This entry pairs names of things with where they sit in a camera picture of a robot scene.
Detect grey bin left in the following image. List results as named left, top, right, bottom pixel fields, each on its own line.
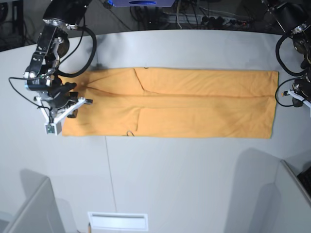
left=3, top=177, right=65, bottom=233

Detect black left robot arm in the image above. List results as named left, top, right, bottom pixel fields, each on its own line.
left=262, top=0, right=311, bottom=108

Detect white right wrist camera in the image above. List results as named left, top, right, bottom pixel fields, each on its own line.
left=45, top=121, right=62, bottom=135

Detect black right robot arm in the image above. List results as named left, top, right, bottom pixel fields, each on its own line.
left=23, top=0, right=97, bottom=124

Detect white table slot plate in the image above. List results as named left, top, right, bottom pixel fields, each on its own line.
left=88, top=212, right=149, bottom=232

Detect black keyboard at right edge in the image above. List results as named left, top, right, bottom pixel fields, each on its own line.
left=297, top=167, right=311, bottom=195

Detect orange yellow T-shirt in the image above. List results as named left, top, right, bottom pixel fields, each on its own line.
left=63, top=67, right=279, bottom=138

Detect blue grey box at top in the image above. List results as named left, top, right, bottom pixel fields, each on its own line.
left=107, top=0, right=175, bottom=7

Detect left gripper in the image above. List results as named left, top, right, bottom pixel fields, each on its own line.
left=281, top=75, right=311, bottom=108

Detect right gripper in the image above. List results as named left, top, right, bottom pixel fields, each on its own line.
left=25, top=72, right=93, bottom=123

